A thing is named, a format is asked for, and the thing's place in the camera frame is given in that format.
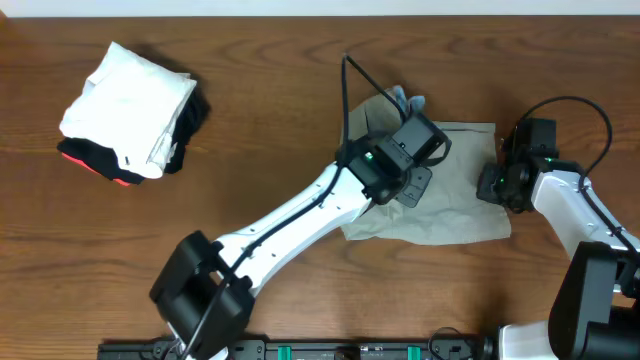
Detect khaki grey shorts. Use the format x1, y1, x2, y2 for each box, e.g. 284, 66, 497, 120
339, 84, 513, 247

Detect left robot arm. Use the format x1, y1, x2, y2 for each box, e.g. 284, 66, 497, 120
150, 133, 450, 359

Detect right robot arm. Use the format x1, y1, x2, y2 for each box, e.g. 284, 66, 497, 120
476, 158, 639, 360

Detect black folded garment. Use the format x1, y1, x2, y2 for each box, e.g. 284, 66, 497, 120
57, 89, 210, 185

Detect white folded garment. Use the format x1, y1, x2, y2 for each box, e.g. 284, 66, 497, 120
59, 42, 197, 179

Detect red folded garment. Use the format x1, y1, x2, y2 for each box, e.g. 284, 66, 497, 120
61, 153, 131, 187

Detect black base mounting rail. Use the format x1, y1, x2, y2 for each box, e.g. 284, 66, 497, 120
96, 334, 498, 360

